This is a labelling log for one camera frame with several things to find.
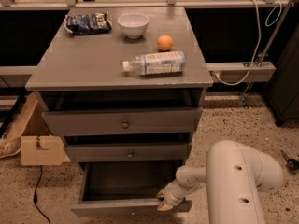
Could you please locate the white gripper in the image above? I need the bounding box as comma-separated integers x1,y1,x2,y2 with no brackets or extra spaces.
156,181,190,211

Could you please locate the grey bottom drawer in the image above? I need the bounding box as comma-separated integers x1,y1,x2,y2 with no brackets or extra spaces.
71,160,192,217

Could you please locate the grey drawer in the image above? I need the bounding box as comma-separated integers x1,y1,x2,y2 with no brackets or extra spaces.
65,142,192,162
71,160,192,217
42,108,202,136

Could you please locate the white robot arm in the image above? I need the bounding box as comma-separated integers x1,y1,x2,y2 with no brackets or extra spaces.
157,140,283,224

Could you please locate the grey middle drawer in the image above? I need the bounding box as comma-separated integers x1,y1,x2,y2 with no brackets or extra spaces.
65,142,192,162

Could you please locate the grey top drawer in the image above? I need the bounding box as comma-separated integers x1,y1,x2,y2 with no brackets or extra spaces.
42,108,202,136

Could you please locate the grey drawer cabinet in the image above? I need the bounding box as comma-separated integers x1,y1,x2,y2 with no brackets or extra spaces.
25,6,215,183

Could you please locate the cardboard box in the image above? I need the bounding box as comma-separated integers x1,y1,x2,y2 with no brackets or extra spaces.
0,93,70,166

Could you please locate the black tool on floor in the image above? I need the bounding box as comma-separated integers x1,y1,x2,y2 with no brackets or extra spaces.
281,151,299,171

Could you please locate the clear plastic water bottle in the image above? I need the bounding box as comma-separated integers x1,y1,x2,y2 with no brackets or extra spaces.
122,51,185,76

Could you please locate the grey metal railing beam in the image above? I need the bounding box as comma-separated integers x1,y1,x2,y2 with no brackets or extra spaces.
206,62,276,84

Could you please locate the orange fruit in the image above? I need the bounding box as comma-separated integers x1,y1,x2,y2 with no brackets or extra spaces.
157,35,174,51

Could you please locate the dark cabinet at right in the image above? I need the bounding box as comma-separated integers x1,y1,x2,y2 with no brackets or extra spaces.
264,25,299,127

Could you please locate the sneaker shoe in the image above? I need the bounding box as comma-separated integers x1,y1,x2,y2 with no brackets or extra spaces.
0,137,21,159

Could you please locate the white ceramic bowl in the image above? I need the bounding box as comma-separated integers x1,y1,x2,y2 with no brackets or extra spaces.
118,13,150,39

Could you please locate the blue chip bag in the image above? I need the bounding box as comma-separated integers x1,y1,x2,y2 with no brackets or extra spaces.
64,12,112,35

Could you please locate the slanted metal pole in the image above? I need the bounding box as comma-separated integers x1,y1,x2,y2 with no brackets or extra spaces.
240,0,295,108

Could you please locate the black floor cable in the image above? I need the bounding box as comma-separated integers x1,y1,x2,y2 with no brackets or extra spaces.
33,165,52,224

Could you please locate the white hanging cable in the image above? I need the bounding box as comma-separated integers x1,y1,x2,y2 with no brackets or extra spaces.
214,0,284,87

